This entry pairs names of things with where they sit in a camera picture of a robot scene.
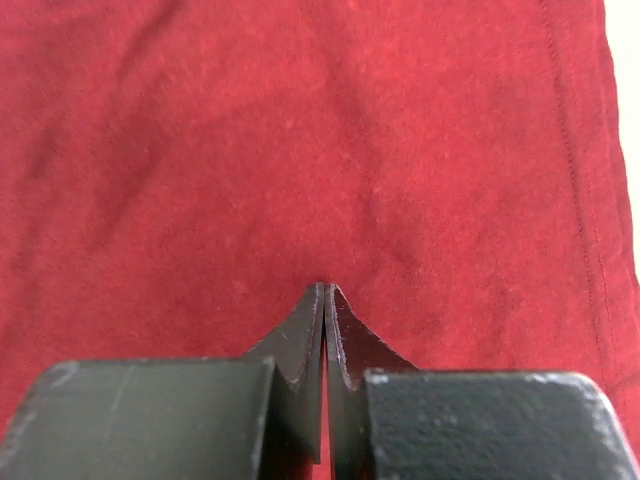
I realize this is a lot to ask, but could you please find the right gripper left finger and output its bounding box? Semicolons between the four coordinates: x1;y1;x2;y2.
1;283;324;479

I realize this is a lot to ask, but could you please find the dark red t-shirt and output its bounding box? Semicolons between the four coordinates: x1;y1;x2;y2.
1;1;639;479

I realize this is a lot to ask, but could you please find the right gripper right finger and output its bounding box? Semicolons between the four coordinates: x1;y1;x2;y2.
324;285;639;479

